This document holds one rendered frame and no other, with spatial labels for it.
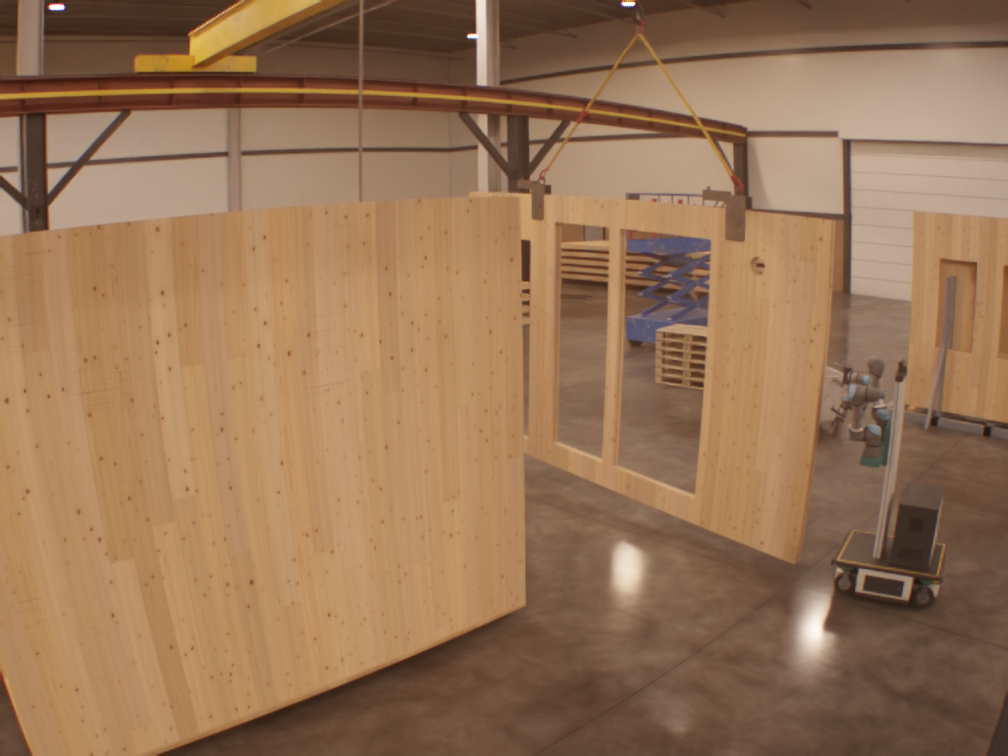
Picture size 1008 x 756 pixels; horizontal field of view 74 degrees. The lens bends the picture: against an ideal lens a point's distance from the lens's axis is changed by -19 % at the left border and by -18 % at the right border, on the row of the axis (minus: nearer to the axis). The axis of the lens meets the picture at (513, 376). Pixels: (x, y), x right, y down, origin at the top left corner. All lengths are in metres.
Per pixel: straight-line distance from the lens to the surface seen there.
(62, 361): 3.88
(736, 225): 6.59
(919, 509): 6.17
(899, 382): 6.04
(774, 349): 6.48
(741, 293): 6.62
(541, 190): 8.31
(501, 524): 5.56
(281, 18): 12.75
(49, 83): 15.55
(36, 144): 15.34
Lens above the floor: 2.98
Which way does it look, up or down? 13 degrees down
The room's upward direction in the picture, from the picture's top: 1 degrees counter-clockwise
